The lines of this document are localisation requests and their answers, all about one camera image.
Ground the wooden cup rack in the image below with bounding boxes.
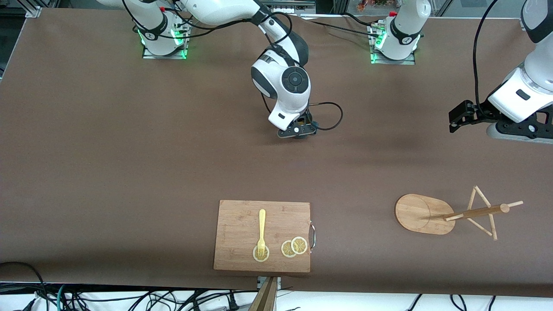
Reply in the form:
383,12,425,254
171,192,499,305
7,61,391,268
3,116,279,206
394,185,524,241

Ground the yellow plastic fork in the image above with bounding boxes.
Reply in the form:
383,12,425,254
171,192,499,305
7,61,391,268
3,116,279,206
257,209,267,258

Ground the grey power strip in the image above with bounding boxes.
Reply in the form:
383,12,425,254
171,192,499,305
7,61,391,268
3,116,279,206
259,0,316,15

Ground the wooden cutting board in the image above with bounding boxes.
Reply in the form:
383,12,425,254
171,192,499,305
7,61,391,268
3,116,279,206
213,200,316,273

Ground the small orange object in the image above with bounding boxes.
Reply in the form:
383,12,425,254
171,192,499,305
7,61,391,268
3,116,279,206
358,0,389,12

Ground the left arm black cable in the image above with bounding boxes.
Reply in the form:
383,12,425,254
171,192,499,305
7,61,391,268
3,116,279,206
473,0,499,114

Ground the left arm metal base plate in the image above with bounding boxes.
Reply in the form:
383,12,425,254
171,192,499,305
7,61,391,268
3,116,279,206
369,22,419,65

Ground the black cable on table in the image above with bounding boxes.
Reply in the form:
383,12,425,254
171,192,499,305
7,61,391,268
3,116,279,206
302,12,385,39

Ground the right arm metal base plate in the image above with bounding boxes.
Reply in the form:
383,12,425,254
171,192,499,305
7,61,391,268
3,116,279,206
142,19,191,60

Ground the small metal bracket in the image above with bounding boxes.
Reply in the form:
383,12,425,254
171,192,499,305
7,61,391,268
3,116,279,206
257,276,282,291

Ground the wooden post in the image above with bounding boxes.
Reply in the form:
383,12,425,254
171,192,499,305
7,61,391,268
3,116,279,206
248,276,278,311

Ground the teal cable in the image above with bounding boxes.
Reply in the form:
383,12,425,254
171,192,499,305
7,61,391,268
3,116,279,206
56,284,69,311

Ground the black looped cable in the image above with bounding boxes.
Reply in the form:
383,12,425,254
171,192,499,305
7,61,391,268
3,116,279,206
0,261,49,311

